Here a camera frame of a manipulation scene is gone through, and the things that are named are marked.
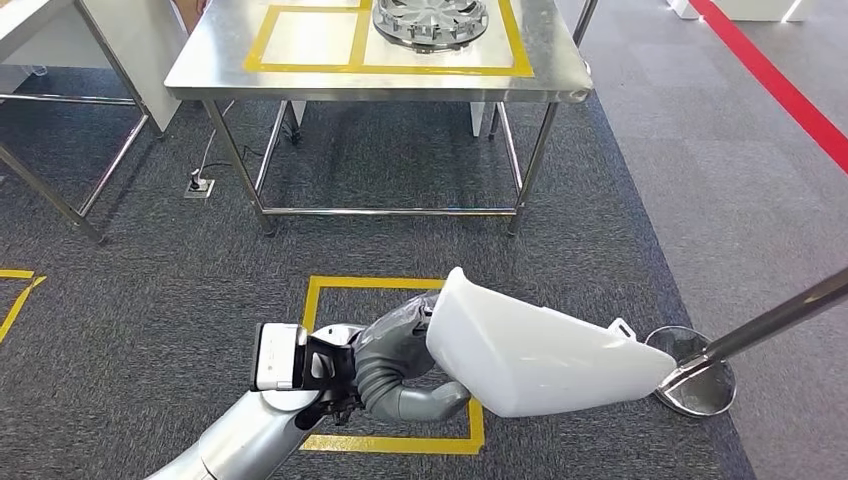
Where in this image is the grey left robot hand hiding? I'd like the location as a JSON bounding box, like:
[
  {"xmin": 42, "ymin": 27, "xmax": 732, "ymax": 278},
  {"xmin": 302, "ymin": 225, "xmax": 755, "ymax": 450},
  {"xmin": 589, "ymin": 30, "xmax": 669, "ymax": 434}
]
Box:
[{"xmin": 352, "ymin": 291, "xmax": 473, "ymax": 423}]

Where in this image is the white plastic shell part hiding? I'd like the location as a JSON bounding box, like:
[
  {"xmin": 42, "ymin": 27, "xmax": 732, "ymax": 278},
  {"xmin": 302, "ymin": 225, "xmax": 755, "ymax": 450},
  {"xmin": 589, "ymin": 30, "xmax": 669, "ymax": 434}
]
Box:
[{"xmin": 425, "ymin": 266, "xmax": 678, "ymax": 420}]

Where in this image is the yellow tape on workbench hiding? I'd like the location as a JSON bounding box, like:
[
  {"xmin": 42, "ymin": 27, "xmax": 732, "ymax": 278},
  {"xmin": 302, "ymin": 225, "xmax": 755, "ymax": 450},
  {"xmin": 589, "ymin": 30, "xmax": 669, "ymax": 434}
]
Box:
[{"xmin": 241, "ymin": 0, "xmax": 535, "ymax": 79}]

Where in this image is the stainless steel workbench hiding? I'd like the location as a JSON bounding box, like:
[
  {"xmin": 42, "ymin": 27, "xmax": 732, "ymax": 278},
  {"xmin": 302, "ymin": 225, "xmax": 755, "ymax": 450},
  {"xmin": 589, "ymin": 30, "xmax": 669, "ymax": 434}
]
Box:
[{"xmin": 163, "ymin": 0, "xmax": 596, "ymax": 238}]

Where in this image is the yellow floor tape square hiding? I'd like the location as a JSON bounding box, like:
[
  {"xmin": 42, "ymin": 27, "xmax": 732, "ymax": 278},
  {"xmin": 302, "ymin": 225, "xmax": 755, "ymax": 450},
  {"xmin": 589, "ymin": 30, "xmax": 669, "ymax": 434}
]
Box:
[{"xmin": 299, "ymin": 274, "xmax": 486, "ymax": 457}]

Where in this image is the floor power socket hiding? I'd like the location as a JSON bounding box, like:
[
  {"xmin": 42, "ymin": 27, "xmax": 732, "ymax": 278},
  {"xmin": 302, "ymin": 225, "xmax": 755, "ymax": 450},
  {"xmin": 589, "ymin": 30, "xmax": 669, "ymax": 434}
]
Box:
[{"xmin": 183, "ymin": 168, "xmax": 216, "ymax": 201}]

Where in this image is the grey plastic wheel cover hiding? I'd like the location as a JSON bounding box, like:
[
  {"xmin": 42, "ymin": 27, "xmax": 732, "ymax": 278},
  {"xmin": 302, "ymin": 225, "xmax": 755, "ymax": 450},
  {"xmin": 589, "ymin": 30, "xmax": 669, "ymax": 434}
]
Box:
[{"xmin": 372, "ymin": 0, "xmax": 490, "ymax": 56}]

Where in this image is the white desk with steel legs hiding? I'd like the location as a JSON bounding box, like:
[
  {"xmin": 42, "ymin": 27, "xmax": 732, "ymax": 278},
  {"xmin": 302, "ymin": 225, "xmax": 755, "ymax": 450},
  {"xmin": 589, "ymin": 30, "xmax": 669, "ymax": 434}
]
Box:
[{"xmin": 0, "ymin": 0, "xmax": 190, "ymax": 246}]

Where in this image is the red barrier belt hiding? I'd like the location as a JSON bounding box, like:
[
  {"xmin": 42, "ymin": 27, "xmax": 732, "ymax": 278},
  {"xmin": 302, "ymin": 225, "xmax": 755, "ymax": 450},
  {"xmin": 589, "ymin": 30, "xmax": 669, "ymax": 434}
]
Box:
[{"xmin": 687, "ymin": 0, "xmax": 848, "ymax": 175}]

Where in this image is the white low counter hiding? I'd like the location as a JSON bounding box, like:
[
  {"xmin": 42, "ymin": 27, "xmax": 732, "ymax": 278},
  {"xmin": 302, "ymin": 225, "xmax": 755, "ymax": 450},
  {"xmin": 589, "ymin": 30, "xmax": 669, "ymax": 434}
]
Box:
[{"xmin": 665, "ymin": 0, "xmax": 848, "ymax": 24}]

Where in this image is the thin power cable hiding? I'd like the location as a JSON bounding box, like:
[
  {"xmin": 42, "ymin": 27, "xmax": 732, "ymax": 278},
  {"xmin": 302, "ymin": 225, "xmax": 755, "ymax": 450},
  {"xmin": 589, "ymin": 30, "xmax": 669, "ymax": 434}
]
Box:
[{"xmin": 192, "ymin": 99, "xmax": 266, "ymax": 190}]

